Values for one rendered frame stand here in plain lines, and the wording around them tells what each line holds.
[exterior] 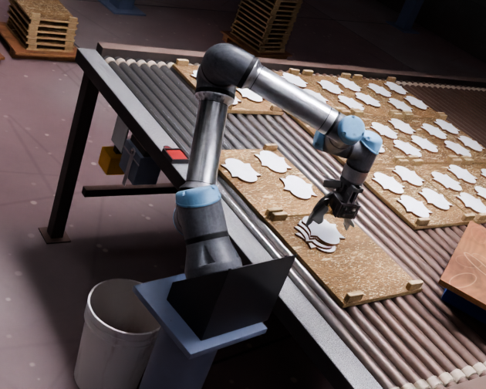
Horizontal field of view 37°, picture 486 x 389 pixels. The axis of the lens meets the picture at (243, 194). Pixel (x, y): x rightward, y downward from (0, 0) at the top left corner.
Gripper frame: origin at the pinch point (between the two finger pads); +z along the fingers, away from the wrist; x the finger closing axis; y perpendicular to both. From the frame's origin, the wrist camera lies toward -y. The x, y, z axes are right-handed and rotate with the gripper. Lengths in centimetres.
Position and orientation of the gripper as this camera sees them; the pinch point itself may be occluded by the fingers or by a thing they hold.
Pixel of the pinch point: (325, 227)
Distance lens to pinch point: 231.7
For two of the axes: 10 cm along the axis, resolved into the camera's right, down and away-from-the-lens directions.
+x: 9.0, 1.0, 4.3
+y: 3.0, 5.6, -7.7
